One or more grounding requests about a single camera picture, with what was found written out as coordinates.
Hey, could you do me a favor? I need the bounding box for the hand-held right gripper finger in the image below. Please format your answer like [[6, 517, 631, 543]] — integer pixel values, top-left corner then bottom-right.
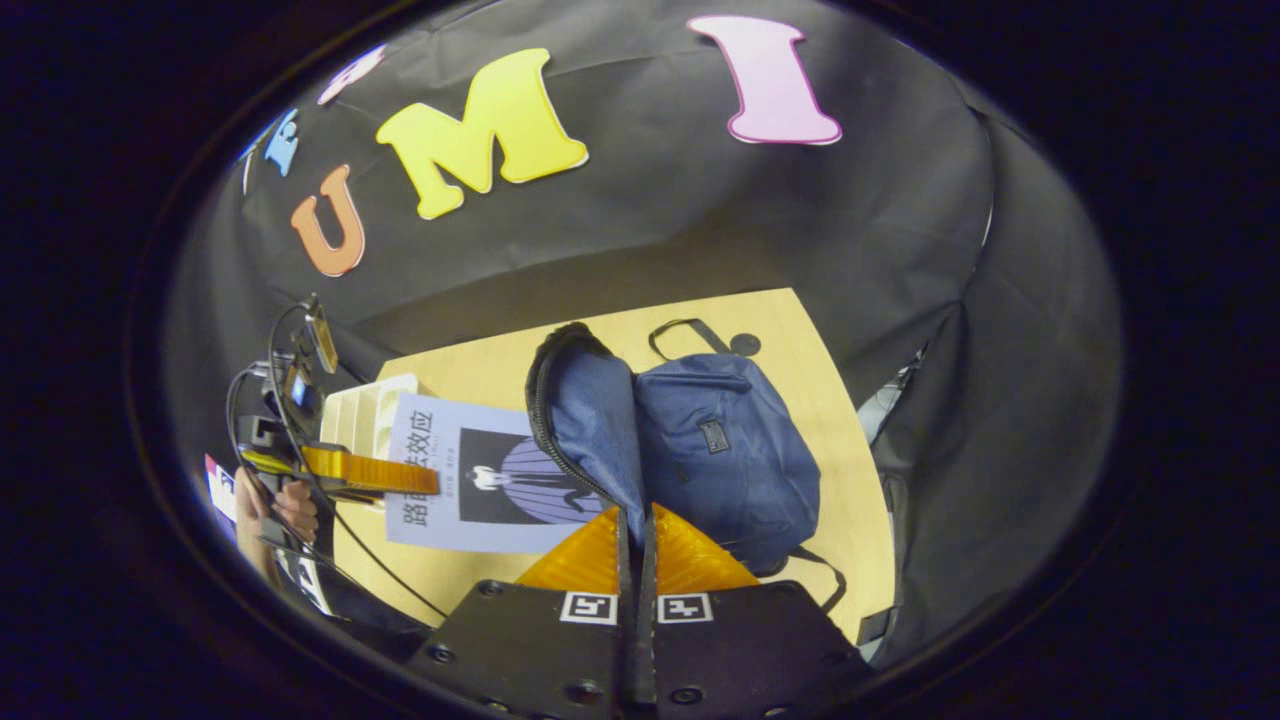
[[637, 503, 871, 720], [408, 503, 638, 720]]

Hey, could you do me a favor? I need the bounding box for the white plastic bookshelf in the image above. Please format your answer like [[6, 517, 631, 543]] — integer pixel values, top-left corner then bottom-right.
[[320, 373, 421, 461]]

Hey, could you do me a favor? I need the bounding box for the lavender book with dark picture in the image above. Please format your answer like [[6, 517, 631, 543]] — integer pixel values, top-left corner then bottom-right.
[[385, 393, 616, 554]]

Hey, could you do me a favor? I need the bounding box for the blue schoolbag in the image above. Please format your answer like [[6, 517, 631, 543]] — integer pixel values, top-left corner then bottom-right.
[[525, 318, 851, 616]]

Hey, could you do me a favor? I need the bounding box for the black cable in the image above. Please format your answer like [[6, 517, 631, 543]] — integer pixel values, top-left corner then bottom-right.
[[228, 300, 448, 621]]

